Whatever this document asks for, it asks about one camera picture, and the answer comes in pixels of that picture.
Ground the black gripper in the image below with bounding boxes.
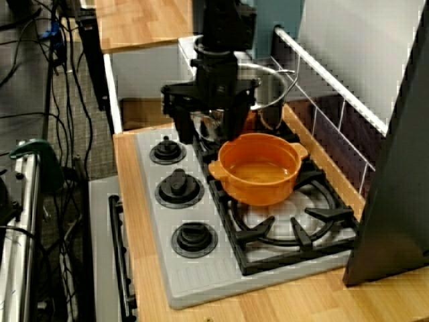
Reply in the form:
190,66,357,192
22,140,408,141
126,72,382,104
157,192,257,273
160,50,262,146

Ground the stainless steel pot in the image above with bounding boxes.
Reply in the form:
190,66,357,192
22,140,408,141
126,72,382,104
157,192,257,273
189,62,298,146

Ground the black stove knob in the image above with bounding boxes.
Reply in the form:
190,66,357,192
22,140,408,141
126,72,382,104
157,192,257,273
171,221,219,258
154,168,205,209
149,136,187,165

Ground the orange plastic pot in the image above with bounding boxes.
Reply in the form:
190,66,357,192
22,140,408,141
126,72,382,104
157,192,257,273
208,133,309,207

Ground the black stove grate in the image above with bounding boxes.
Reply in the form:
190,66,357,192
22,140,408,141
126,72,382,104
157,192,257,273
192,117,360,276

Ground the grey stove top plate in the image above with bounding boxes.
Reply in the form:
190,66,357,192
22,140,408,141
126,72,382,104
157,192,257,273
133,129,357,310

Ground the brown cardboard sheet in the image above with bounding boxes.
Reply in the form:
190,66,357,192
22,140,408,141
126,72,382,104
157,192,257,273
120,98,176,131

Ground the white sink unit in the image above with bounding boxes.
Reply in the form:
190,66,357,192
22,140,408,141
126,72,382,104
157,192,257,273
103,35,199,135

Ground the light wooden table top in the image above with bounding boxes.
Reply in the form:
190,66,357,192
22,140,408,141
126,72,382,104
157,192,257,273
95,0,196,54

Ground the grey oven door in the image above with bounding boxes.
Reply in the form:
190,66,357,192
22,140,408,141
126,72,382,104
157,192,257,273
88,175,135,322

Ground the blue tape piece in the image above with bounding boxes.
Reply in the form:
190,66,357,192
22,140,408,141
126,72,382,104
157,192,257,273
39,22,64,48

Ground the dark grey upright panel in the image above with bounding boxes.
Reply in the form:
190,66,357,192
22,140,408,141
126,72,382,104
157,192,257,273
343,0,429,286

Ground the wooden kitchen countertop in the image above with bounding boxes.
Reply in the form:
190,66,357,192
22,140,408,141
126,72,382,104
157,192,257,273
113,103,429,322

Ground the black upright post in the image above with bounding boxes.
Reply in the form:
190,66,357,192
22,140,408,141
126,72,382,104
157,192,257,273
78,0,110,112

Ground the black cable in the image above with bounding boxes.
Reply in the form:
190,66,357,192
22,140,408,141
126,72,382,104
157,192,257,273
50,13,94,175

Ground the black oven door handle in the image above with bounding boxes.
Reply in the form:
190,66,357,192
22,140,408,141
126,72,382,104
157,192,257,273
107,194,138,322

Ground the aluminium frame rail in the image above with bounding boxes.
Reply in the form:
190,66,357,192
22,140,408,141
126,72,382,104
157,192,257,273
0,140,45,322

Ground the black box on frame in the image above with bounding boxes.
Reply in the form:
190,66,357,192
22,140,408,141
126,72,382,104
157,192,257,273
0,176,23,229

